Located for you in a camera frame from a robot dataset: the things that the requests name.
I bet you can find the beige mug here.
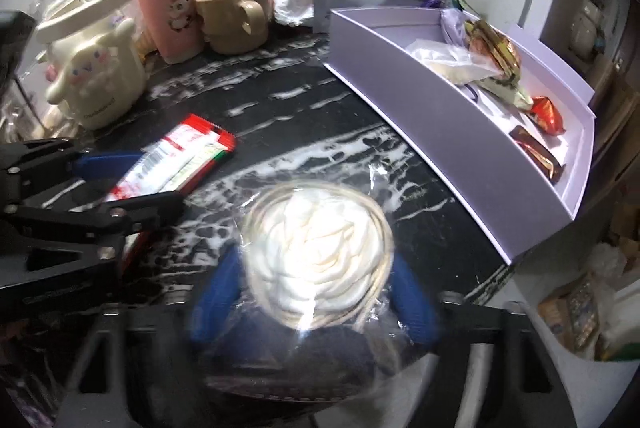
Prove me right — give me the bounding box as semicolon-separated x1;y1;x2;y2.
194;0;274;56

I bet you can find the red orange candy packet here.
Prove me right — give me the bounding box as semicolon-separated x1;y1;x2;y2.
529;96;567;136

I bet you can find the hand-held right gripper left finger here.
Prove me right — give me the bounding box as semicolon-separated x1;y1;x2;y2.
57;247;247;428

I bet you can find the clear bag with white filling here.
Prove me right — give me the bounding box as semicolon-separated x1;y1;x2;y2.
204;168;417;405

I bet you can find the lavender drawstring pouch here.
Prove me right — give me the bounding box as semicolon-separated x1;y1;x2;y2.
440;8;476;101

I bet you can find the brown red candy packet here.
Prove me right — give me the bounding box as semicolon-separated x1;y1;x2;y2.
509;125;566;183

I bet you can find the red white snack packet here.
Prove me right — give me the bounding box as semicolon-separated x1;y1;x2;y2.
102;114;237;265

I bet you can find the bag of packets on floor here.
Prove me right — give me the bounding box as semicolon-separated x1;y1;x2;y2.
537;243;638;361

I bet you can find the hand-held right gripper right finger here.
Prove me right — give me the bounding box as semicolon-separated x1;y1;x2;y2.
394;253;569;428

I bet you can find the crumpled white tissue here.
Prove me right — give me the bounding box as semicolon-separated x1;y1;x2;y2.
272;0;319;28

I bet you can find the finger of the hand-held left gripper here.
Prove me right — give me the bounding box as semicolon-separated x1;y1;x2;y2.
4;191;186;235
9;138;147;195

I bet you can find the white rice cooker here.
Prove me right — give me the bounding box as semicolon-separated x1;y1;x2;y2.
570;0;608;61

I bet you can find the gold candy packet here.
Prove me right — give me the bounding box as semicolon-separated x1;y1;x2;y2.
462;19;522;77

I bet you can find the white cartoon dog jar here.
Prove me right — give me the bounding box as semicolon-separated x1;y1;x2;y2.
34;0;149;132

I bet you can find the lavender cardboard box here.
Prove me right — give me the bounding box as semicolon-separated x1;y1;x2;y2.
322;6;598;267

